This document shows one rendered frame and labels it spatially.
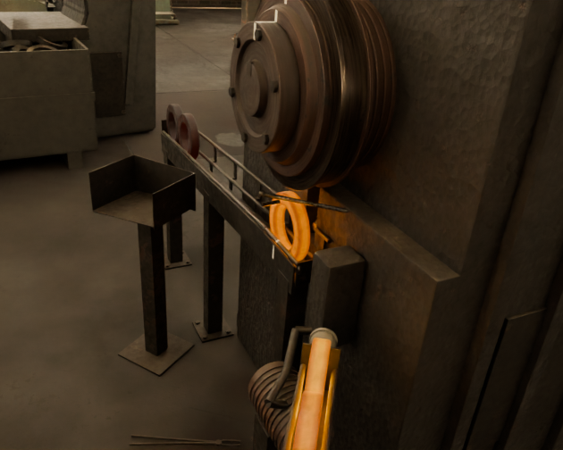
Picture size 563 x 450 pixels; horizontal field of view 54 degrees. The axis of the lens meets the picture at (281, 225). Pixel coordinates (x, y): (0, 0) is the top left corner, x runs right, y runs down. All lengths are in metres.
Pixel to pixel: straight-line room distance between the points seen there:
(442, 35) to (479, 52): 0.10
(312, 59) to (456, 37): 0.27
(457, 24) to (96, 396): 1.59
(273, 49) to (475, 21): 0.38
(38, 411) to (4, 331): 0.47
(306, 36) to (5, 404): 1.53
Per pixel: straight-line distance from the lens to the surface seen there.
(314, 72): 1.12
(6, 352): 2.30
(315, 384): 0.97
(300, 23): 1.17
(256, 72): 1.20
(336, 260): 1.21
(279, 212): 1.46
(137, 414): 1.96
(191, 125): 2.14
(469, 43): 1.03
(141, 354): 2.16
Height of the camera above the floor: 1.42
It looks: 28 degrees down
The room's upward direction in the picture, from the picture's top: 4 degrees clockwise
